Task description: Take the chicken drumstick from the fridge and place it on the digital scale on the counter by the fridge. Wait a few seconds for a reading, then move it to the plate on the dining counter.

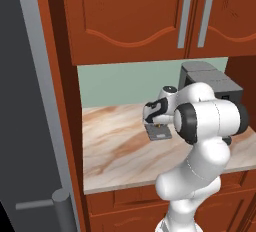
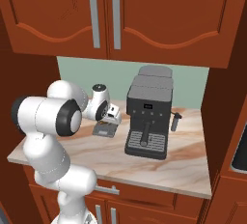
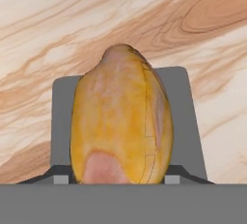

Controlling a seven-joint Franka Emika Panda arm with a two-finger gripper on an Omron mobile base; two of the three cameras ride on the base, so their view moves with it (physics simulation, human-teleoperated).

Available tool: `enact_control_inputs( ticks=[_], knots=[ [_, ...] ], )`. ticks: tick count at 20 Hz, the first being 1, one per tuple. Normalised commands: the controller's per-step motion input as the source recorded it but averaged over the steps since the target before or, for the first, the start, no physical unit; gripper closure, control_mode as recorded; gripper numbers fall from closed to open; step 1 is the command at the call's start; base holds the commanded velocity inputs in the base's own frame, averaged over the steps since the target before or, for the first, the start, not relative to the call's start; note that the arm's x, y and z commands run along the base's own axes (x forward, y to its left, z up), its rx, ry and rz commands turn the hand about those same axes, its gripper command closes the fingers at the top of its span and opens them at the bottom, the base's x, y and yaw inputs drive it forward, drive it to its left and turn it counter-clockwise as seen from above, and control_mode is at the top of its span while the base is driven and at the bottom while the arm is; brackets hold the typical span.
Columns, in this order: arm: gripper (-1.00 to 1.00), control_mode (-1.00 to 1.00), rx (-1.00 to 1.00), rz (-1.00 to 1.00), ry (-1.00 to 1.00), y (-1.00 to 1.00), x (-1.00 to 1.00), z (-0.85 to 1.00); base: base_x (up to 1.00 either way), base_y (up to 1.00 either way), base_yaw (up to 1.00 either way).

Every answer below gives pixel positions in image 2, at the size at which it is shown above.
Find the grey digital scale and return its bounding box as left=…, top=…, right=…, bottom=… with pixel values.
left=92, top=121, right=119, bottom=139

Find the brown tall oven cabinet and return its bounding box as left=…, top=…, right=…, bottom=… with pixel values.
left=200, top=0, right=247, bottom=224

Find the black espresso coffee machine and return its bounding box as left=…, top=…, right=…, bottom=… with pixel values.
left=123, top=65, right=183, bottom=161

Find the brown drawer front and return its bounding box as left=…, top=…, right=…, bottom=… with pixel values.
left=22, top=165, right=178, bottom=210

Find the brown base cupboard door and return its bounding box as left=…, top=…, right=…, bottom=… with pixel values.
left=28, top=183, right=108, bottom=224
left=105, top=200, right=206, bottom=224

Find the grey drawer handle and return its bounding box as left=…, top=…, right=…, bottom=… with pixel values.
left=94, top=184, right=121, bottom=196

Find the brown wall cupboard door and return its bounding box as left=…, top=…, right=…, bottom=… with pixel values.
left=103, top=0, right=247, bottom=70
left=0, top=0, right=109, bottom=61

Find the short grey cupboard handle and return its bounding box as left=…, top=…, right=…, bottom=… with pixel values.
left=95, top=204, right=104, bottom=224
left=109, top=207, right=118, bottom=224

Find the long grey cupboard handle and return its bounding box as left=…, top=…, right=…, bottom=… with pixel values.
left=111, top=0, right=123, bottom=51
left=88, top=0, right=101, bottom=49

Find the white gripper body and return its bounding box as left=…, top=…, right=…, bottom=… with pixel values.
left=103, top=104, right=123, bottom=126

